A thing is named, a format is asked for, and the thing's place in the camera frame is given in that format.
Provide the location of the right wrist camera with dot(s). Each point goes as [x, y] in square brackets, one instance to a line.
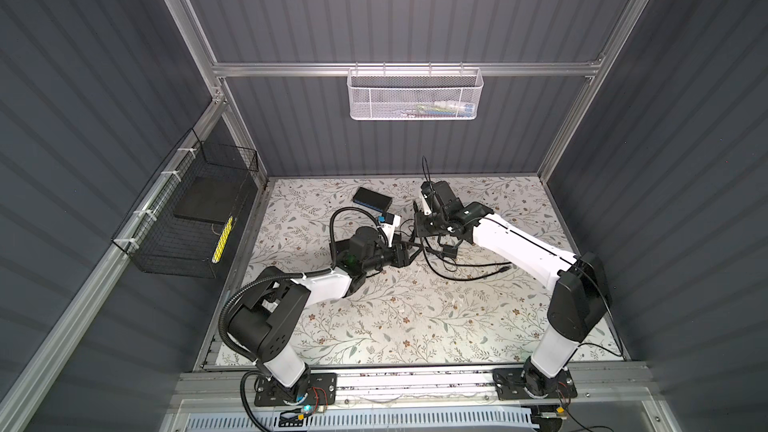
[426, 210]

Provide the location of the yellow marker in basket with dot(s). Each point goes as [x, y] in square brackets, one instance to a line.
[222, 241]

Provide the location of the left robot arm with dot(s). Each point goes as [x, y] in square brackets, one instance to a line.
[258, 320]

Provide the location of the black foam pad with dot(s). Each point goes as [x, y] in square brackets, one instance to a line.
[208, 200]

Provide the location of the black wire mesh basket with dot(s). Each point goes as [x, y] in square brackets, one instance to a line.
[157, 242]

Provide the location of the floral patterned table mat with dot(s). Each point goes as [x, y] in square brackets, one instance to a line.
[472, 312]

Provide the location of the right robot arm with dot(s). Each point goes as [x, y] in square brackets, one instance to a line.
[579, 295]

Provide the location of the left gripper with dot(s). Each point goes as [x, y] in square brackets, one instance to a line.
[403, 259]

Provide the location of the black power adapter with cord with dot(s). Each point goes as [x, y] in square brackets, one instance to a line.
[449, 251]

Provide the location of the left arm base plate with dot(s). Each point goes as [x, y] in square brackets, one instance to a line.
[310, 389]

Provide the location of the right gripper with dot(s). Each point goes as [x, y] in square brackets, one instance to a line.
[418, 218]

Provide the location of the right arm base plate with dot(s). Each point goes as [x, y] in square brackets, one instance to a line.
[518, 383]

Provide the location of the items in white basket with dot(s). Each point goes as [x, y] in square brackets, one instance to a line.
[440, 109]

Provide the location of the white wire mesh basket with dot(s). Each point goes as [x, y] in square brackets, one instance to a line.
[378, 94]

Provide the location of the white slotted cable duct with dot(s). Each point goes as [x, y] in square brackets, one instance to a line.
[408, 419]

